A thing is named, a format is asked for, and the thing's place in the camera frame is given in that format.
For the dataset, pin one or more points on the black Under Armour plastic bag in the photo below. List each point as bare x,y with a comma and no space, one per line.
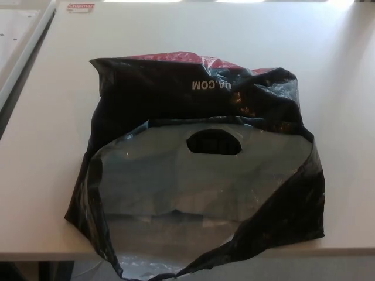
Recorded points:
146,102

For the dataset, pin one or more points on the white adjacent desk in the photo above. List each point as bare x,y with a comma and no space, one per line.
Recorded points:
16,38

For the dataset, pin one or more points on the red white Chipman sticker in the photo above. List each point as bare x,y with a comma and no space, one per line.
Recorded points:
79,7

